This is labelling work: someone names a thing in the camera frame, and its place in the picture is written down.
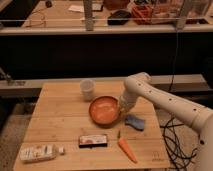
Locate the dark rectangular box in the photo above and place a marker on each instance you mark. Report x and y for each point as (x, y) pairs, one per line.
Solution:
(95, 140)

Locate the orange basket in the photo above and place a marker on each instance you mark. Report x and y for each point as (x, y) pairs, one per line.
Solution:
(141, 14)

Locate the blue sponge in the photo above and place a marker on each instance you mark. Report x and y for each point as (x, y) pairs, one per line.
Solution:
(135, 122)

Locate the clear plastic bottle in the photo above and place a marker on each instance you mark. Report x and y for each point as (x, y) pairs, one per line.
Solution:
(40, 153)

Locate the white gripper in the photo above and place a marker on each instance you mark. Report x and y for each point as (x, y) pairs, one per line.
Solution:
(126, 103)

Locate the orange toy carrot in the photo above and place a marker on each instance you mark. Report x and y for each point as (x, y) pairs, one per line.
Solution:
(127, 150)

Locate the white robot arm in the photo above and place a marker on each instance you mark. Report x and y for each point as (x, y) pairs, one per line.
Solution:
(196, 116)

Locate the black tray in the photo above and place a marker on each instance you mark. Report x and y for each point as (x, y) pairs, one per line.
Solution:
(119, 17)

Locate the translucent plastic cup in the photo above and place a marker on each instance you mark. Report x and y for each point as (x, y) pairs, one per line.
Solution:
(87, 89)

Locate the grey vertical post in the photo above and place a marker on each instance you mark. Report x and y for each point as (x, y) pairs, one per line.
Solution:
(88, 15)
(186, 6)

